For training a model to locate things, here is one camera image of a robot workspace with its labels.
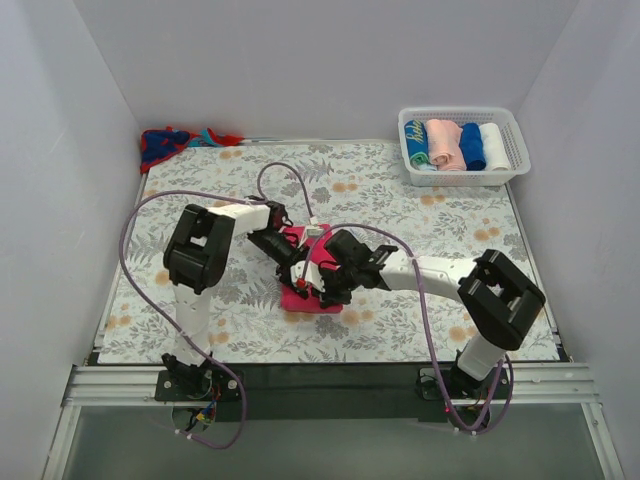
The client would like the pink red towel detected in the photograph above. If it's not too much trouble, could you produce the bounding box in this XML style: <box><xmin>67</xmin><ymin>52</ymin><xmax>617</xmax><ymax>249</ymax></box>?
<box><xmin>280</xmin><ymin>226</ymin><xmax>343</xmax><ymax>314</ymax></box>

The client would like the red blue towel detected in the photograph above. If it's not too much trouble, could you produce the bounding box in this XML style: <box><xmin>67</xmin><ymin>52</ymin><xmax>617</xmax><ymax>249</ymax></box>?
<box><xmin>139</xmin><ymin>126</ymin><xmax>245</xmax><ymax>174</ymax></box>

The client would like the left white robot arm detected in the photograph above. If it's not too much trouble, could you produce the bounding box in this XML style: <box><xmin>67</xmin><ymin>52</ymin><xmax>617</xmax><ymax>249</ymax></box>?
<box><xmin>162</xmin><ymin>202</ymin><xmax>309</xmax><ymax>400</ymax></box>

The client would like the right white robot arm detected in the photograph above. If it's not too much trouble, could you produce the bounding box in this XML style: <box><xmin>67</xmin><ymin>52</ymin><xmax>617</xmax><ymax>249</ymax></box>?
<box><xmin>314</xmin><ymin>230</ymin><xmax>546</xmax><ymax>398</ymax></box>

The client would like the floral table mat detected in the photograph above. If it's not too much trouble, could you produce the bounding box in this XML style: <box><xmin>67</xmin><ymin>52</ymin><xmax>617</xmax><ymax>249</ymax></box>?
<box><xmin>98</xmin><ymin>143</ymin><xmax>531</xmax><ymax>365</ymax></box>

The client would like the light blue folded towel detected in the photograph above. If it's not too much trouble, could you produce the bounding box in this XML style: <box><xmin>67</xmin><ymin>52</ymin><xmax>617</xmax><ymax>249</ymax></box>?
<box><xmin>413</xmin><ymin>163</ymin><xmax>438</xmax><ymax>174</ymax></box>

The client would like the blue printed rolled towel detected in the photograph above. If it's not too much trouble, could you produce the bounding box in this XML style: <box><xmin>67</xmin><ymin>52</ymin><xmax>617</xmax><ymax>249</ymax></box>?
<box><xmin>404</xmin><ymin>120</ymin><xmax>431</xmax><ymax>166</ymax></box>

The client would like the peach rolled towel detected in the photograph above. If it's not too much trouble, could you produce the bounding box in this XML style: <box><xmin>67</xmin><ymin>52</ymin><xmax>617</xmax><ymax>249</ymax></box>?
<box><xmin>425</xmin><ymin>119</ymin><xmax>466</xmax><ymax>171</ymax></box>

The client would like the dark blue rolled towel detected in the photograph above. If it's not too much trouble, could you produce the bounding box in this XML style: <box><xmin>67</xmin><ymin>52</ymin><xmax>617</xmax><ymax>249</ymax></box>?
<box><xmin>459</xmin><ymin>123</ymin><xmax>486</xmax><ymax>171</ymax></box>

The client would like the white rolled towel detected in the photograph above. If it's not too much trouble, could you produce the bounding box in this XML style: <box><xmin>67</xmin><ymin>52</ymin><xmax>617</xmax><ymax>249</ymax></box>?
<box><xmin>479</xmin><ymin>123</ymin><xmax>511</xmax><ymax>171</ymax></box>

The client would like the white plastic basket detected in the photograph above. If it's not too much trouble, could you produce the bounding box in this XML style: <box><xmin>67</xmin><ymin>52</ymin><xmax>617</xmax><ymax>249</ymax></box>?
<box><xmin>398</xmin><ymin>106</ymin><xmax>531</xmax><ymax>187</ymax></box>

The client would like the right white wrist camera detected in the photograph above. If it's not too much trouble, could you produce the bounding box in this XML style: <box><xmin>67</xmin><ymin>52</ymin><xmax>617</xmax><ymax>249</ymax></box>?
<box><xmin>289</xmin><ymin>261</ymin><xmax>325</xmax><ymax>298</ymax></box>

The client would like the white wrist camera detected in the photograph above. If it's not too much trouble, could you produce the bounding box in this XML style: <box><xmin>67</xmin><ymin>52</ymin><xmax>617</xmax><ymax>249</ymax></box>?
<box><xmin>289</xmin><ymin>261</ymin><xmax>325</xmax><ymax>298</ymax></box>
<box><xmin>304</xmin><ymin>225</ymin><xmax>324</xmax><ymax>238</ymax></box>

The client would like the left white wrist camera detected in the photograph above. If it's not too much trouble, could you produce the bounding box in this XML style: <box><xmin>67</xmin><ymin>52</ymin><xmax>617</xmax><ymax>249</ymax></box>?
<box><xmin>304</xmin><ymin>225</ymin><xmax>324</xmax><ymax>238</ymax></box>

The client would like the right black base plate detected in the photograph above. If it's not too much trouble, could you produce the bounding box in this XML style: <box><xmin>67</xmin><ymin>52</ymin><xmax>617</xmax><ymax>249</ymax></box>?
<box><xmin>416</xmin><ymin>364</ymin><xmax>509</xmax><ymax>401</ymax></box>

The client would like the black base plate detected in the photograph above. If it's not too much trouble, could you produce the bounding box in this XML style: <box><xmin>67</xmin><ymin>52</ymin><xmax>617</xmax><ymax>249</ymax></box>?
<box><xmin>416</xmin><ymin>364</ymin><xmax>509</xmax><ymax>401</ymax></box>
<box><xmin>154</xmin><ymin>368</ymin><xmax>240</xmax><ymax>402</ymax></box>

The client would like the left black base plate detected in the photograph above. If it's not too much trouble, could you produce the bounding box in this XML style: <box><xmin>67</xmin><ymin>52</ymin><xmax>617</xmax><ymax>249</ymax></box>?
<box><xmin>154</xmin><ymin>368</ymin><xmax>240</xmax><ymax>402</ymax></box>

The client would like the aluminium frame rail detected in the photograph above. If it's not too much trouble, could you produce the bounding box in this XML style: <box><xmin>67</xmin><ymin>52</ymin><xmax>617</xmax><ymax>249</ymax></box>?
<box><xmin>41</xmin><ymin>365</ymin><xmax>161</xmax><ymax>479</ymax></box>

